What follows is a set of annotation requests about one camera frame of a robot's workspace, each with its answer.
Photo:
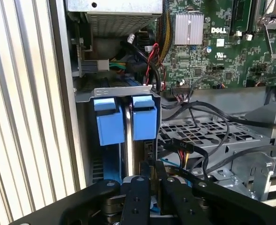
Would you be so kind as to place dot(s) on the silver chipset heat sink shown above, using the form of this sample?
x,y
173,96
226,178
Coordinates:
x,y
189,28

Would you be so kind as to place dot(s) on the black RAM slot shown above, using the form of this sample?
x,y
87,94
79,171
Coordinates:
x,y
234,16
254,16
249,16
243,16

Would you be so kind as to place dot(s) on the metal disk bay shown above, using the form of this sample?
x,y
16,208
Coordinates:
x,y
119,91

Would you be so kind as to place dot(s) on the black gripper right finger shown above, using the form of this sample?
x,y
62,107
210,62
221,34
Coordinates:
x,y
182,204

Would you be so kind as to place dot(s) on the grey power supply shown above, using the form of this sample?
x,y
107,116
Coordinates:
x,y
119,18

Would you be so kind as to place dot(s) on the hard disk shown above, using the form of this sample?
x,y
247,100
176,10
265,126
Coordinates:
x,y
143,122
110,126

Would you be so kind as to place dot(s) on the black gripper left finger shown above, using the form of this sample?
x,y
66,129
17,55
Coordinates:
x,y
137,204

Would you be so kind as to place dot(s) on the green motherboard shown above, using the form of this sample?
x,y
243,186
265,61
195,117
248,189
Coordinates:
x,y
198,61

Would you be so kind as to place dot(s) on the grey open PC case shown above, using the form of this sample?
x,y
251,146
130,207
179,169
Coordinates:
x,y
65,70

